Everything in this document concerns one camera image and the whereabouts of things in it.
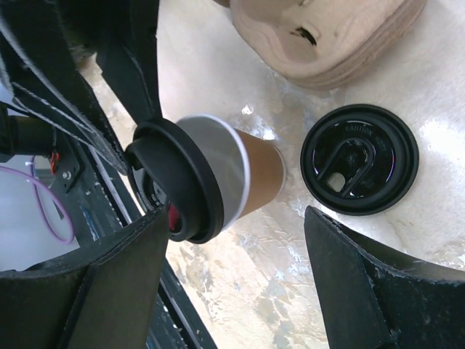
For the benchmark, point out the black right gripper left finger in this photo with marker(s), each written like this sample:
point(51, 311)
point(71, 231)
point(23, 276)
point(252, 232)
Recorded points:
point(26, 299)

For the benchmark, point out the black cup lid bottom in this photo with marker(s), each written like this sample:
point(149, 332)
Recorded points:
point(166, 168)

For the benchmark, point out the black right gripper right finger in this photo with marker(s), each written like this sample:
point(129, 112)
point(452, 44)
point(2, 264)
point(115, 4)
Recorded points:
point(374, 296)

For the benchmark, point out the brown paper cup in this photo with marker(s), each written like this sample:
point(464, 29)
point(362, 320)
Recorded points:
point(250, 171)

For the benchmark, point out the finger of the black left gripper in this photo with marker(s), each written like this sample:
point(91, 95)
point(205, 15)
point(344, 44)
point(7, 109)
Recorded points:
point(127, 56)

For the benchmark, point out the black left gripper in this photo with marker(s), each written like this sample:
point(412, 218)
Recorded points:
point(42, 43)

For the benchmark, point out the brown pulp cup carrier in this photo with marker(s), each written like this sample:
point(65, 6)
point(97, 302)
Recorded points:
point(321, 44)

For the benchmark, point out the black spare cup lid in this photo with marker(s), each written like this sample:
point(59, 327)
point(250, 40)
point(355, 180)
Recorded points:
point(359, 159)

